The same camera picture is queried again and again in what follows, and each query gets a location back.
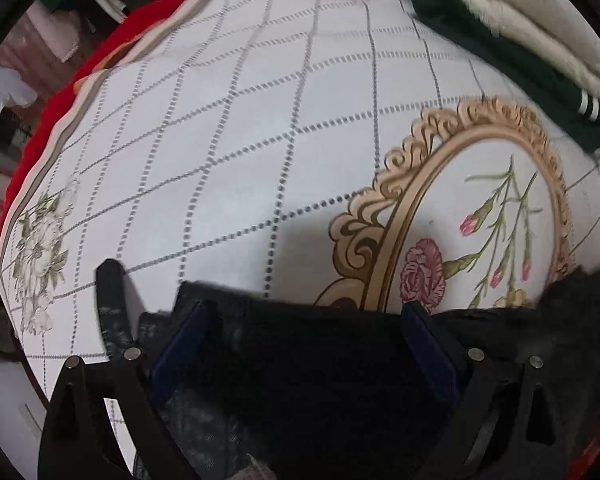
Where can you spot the pale pink garment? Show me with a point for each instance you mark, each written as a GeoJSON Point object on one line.
{"type": "Point", "coordinates": [35, 55]}

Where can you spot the white diamond-grid printed cloth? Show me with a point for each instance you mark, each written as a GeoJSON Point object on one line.
{"type": "Point", "coordinates": [230, 135]}

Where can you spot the white fluffy folded sweater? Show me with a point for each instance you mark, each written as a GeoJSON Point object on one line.
{"type": "Point", "coordinates": [530, 5]}

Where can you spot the black leather jacket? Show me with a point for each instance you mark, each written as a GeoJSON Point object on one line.
{"type": "Point", "coordinates": [305, 360]}

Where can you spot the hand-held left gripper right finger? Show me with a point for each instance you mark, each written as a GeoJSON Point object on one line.
{"type": "Point", "coordinates": [430, 350]}

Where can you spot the red floral blanket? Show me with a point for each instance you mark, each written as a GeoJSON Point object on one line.
{"type": "Point", "coordinates": [130, 25]}

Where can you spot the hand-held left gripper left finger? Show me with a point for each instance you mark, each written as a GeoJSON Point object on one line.
{"type": "Point", "coordinates": [180, 345]}

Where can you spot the green sweater with striped cuffs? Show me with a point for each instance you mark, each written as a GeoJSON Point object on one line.
{"type": "Point", "coordinates": [505, 55]}

